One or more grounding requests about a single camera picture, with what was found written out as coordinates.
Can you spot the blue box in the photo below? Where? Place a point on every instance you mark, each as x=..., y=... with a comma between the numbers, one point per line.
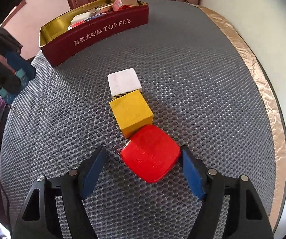
x=95, y=17

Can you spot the gold tablecloth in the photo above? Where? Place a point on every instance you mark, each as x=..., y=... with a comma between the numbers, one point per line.
x=260, y=79

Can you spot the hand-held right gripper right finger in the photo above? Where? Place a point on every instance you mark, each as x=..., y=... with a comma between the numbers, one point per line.
x=191, y=174

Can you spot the red tan small box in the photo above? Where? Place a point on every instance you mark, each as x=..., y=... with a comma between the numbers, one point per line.
x=124, y=2

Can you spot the red card pack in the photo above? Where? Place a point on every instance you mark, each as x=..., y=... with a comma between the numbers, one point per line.
x=76, y=25

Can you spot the teal small box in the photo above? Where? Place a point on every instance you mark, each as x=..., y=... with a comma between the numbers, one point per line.
x=24, y=77

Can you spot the grey honeycomb mat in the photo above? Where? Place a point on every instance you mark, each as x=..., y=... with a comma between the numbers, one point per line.
x=207, y=92

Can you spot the white flat box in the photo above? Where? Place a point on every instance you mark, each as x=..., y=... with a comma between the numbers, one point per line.
x=124, y=81

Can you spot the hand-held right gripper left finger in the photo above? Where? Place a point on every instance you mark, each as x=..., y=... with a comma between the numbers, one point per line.
x=93, y=174

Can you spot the cream white box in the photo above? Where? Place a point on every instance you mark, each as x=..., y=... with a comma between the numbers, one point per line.
x=80, y=18

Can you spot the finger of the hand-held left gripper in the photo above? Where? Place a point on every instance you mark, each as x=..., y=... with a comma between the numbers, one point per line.
x=18, y=59
x=5, y=79

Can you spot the small silver item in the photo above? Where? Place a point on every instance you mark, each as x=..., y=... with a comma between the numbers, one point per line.
x=94, y=10

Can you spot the dark red tin gold interior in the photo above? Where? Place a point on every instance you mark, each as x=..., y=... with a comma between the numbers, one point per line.
x=100, y=34

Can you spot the red square tin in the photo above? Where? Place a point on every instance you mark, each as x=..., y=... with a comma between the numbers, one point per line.
x=150, y=154

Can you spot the yellow block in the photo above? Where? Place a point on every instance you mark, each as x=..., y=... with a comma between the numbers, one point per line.
x=130, y=112

